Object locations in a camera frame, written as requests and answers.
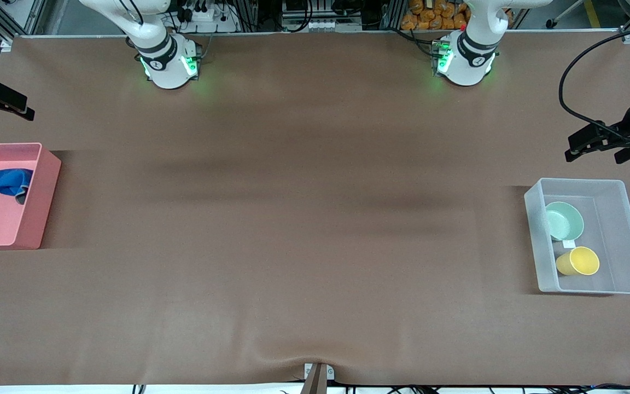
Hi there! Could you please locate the white power strip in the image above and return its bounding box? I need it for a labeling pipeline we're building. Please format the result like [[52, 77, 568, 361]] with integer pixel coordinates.
[[181, 0, 240, 32]]

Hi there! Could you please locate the pink plastic bin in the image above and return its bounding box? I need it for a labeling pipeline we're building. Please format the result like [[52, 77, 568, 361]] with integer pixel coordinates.
[[0, 142, 62, 251]]

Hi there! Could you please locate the blue cloth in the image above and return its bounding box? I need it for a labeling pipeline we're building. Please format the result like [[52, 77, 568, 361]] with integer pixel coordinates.
[[0, 168, 34, 204]]

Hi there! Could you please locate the yellow cup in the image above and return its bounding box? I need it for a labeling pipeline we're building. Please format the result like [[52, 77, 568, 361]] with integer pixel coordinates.
[[556, 246, 600, 276]]

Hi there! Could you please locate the translucent plastic bin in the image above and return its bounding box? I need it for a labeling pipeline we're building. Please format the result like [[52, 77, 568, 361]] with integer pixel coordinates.
[[524, 178, 630, 296]]

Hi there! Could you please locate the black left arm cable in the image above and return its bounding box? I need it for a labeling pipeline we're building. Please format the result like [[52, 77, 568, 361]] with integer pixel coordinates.
[[559, 22, 630, 148]]

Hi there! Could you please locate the white connector block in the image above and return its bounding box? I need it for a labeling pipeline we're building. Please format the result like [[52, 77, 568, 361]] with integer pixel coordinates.
[[308, 19, 363, 32]]

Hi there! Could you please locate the metal table edge clamp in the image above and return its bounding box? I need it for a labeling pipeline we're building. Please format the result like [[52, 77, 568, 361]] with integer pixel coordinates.
[[300, 362, 335, 394]]

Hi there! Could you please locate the pile of orange packets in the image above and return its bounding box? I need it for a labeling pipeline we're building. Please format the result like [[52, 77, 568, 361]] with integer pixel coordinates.
[[401, 0, 470, 31]]

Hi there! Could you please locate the mint green bowl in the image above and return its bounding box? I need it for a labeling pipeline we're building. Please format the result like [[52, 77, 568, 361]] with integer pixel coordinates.
[[545, 201, 585, 242]]

